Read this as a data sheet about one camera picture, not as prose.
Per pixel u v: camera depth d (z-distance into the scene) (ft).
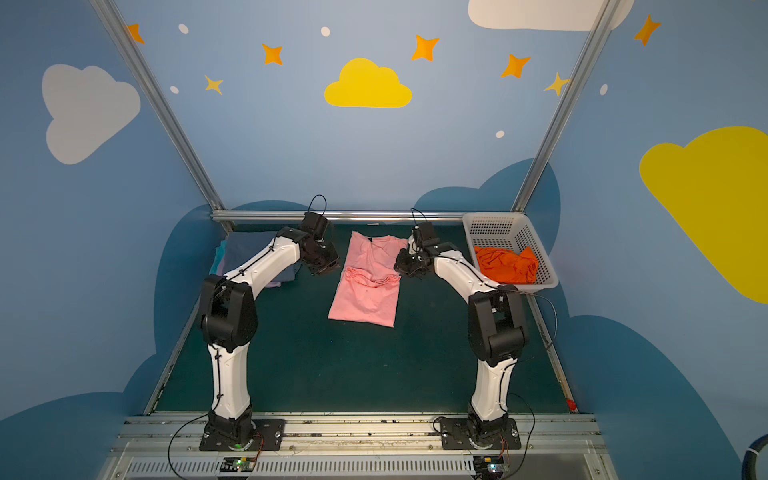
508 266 3.39
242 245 3.42
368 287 3.31
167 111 2.83
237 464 2.32
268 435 2.44
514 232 3.81
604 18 2.30
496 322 1.71
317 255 2.70
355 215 4.87
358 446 2.41
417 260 2.35
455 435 2.45
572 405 2.76
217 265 3.36
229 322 1.77
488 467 2.35
